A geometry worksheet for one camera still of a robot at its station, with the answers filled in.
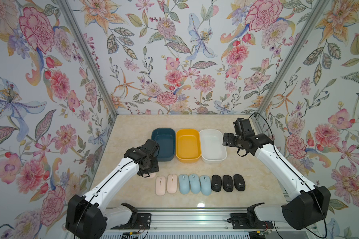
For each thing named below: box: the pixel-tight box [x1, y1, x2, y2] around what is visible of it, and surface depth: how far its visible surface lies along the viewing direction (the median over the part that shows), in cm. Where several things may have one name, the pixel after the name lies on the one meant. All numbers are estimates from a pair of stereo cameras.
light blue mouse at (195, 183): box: [188, 173, 201, 195], surface depth 86 cm
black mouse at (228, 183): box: [222, 174, 234, 193], surface depth 87 cm
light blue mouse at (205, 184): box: [199, 175, 212, 196], surface depth 85 cm
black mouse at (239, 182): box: [233, 173, 246, 192], surface depth 86 cm
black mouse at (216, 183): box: [210, 174, 223, 193], surface depth 86 cm
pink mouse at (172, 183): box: [166, 173, 179, 194], surface depth 86 cm
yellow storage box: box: [175, 128, 202, 164], surface depth 104 cm
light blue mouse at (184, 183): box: [178, 173, 190, 195], surface depth 86 cm
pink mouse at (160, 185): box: [155, 175, 167, 197], surface depth 86 cm
